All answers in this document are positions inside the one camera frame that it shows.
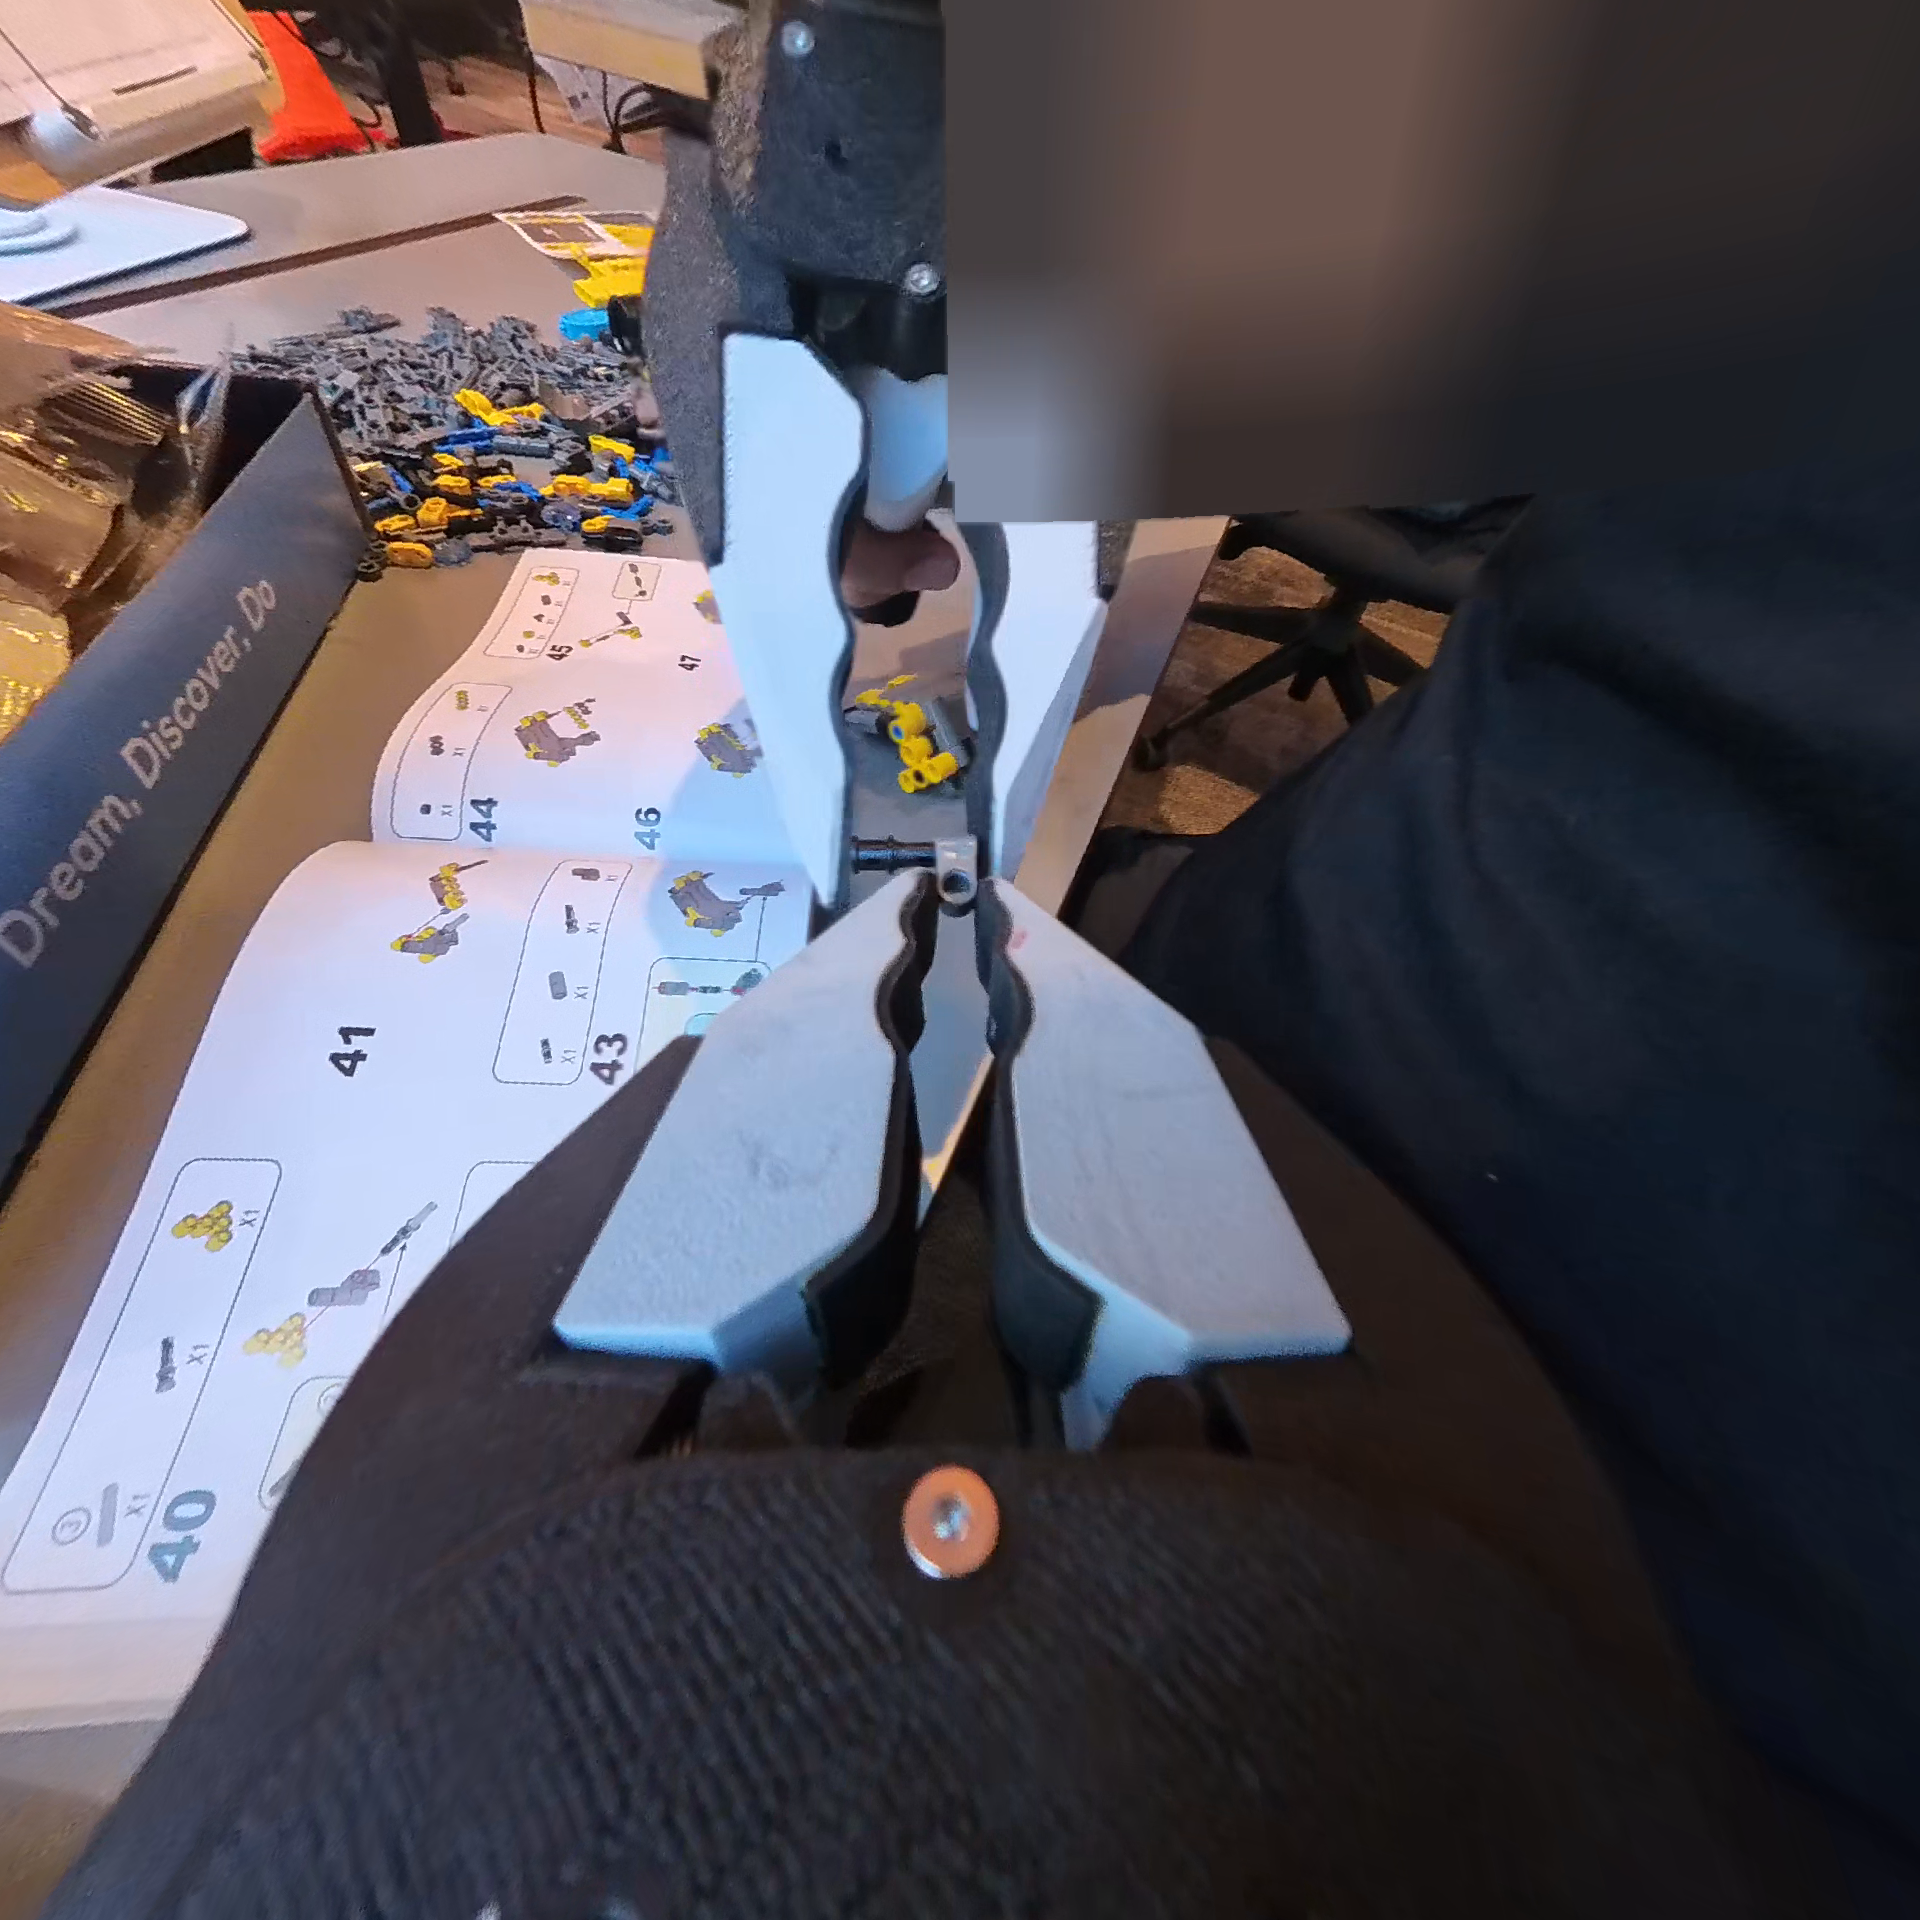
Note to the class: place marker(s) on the clear plastic bag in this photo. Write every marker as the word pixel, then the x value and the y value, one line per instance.
pixel 61 510

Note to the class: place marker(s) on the white building instruction booklet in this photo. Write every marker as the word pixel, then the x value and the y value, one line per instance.
pixel 374 960

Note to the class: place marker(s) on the grey connector with black pin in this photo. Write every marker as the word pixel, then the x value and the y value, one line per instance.
pixel 957 870

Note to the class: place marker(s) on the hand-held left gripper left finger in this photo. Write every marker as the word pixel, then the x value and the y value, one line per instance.
pixel 750 1154

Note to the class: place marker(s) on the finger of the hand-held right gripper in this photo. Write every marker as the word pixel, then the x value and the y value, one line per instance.
pixel 1050 645
pixel 780 524

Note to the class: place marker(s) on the black office chair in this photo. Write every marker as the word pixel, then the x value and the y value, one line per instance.
pixel 1320 631

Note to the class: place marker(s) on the pile of loose building bricks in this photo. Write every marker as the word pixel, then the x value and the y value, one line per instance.
pixel 420 374

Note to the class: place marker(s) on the person's right hand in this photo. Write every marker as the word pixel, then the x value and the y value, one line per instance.
pixel 908 566

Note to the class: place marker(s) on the orange cone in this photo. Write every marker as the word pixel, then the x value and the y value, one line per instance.
pixel 314 105

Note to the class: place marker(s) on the yellow blue beam assembly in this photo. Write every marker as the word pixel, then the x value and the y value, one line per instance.
pixel 600 300

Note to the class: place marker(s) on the grey yellow brick subassembly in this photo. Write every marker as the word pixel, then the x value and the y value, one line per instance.
pixel 915 772

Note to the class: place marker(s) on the instruction sheet display stand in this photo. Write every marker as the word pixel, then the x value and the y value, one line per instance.
pixel 121 241

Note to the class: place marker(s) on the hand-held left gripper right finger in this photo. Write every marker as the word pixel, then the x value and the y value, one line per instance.
pixel 1154 1171

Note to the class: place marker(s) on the dark grey cardboard box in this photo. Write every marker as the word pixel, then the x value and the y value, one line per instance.
pixel 180 675

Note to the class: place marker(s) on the small sticker sheet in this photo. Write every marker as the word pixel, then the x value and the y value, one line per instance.
pixel 570 233

